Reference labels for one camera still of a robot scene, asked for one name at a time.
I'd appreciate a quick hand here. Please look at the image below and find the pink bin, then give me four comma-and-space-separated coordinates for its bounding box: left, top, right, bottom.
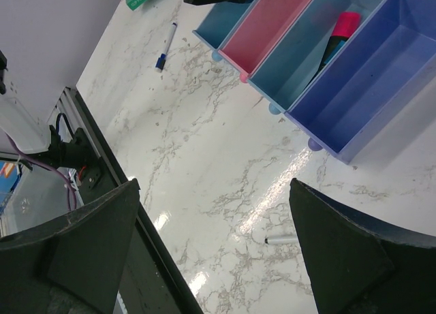
219, 0, 312, 83

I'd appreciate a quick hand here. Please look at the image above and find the black marker pen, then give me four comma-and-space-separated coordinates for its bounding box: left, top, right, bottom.
264, 236, 298, 245

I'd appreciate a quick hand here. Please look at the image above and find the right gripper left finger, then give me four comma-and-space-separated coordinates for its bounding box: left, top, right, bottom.
1, 180, 140, 313

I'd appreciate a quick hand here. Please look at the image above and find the light blue left bin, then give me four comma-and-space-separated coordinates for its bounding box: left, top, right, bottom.
193, 0, 257, 62

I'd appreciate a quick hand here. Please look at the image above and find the white blue pen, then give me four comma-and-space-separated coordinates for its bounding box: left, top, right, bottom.
155, 22, 178, 72

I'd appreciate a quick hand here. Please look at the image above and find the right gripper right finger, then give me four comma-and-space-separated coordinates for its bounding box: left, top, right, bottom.
289, 178, 435, 313

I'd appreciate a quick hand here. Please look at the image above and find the pink black highlighter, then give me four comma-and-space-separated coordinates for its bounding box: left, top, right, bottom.
316, 12, 361, 74

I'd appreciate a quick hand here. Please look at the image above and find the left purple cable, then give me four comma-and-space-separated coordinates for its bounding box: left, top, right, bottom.
5, 133, 78, 213

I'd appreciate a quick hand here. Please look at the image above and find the purple blue bin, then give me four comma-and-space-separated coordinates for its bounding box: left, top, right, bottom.
287, 0, 435, 163

